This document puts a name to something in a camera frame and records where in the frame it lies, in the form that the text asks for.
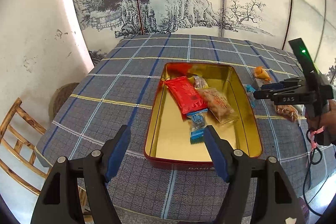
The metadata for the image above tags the blue candy wrapper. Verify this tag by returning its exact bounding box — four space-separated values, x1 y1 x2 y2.
243 85 256 108

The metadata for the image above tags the orange snack packet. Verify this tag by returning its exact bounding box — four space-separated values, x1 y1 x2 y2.
253 66 272 82

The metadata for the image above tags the clear cookie packet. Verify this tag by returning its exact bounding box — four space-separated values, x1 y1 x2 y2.
274 105 301 122

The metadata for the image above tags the clear biscuit packet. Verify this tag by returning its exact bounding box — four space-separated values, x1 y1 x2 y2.
197 88 238 124

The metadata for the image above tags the blue biscuit wrapper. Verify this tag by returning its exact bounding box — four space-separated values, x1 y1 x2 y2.
187 109 208 144

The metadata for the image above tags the red snack packet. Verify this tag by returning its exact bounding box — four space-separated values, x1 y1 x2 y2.
165 76 207 115

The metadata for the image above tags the person right hand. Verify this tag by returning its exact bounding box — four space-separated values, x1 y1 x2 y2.
305 100 335 146

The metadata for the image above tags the wooden chair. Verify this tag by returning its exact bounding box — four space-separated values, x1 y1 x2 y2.
1 97 89 215

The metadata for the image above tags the red gold toffee tin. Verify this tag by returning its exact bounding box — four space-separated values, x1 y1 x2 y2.
144 63 263 171

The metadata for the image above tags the round woven stool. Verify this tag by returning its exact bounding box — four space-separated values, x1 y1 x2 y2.
49 83 79 121

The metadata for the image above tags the grey plaid tablecloth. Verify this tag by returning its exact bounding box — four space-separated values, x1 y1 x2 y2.
36 34 335 221

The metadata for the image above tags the black cable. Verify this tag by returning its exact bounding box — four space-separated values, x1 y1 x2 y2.
302 129 325 217

